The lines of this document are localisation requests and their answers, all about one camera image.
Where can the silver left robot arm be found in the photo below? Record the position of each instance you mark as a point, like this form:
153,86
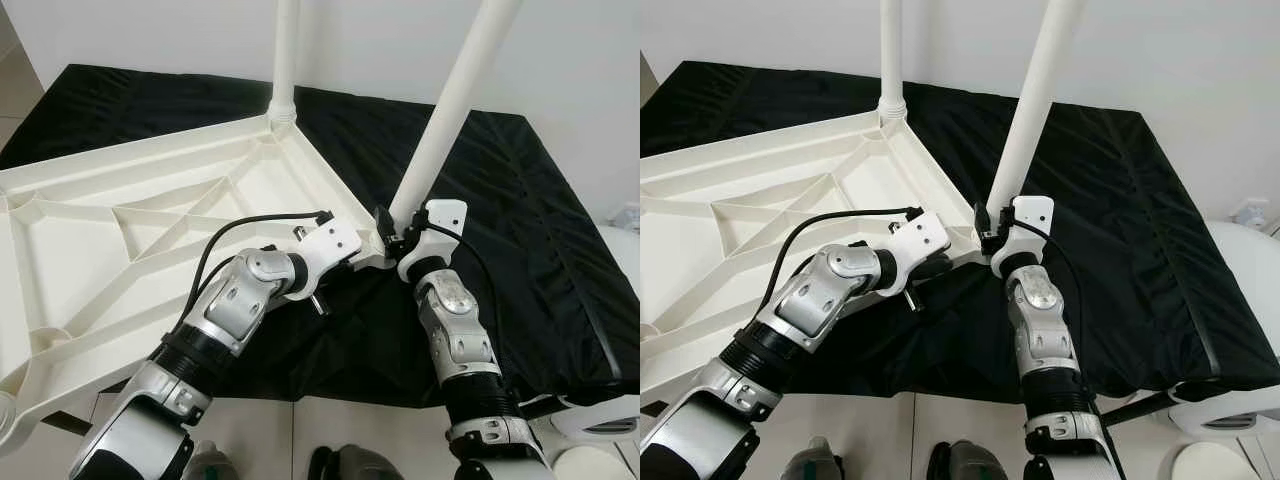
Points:
235,305
815,300

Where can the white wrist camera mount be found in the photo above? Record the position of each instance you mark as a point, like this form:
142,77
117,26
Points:
443,222
330,248
1032,218
920,243

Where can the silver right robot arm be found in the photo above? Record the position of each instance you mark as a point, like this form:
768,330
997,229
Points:
455,330
1040,325

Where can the grey right robot foot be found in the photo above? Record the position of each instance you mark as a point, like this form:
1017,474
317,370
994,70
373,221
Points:
355,466
968,464

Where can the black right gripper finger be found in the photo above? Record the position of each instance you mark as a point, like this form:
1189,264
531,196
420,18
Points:
383,221
982,217

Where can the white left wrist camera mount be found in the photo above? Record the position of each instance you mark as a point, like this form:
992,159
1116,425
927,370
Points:
330,248
920,243

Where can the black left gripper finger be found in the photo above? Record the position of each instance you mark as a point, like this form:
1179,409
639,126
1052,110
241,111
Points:
930,269

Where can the white plastic children table top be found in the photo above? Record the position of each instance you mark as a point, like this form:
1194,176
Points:
700,240
80,250

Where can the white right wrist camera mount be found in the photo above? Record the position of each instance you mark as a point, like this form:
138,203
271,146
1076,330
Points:
1032,218
443,222

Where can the grey robot foot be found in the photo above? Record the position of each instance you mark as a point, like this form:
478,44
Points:
968,464
210,464
812,462
355,466

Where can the black table cloth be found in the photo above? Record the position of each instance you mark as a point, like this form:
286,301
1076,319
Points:
1150,280
520,300

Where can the white wall socket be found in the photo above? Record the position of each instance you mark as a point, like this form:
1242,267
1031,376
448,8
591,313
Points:
1251,213
626,215

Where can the grey left robot foot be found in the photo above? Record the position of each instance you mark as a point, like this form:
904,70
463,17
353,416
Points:
210,464
812,462

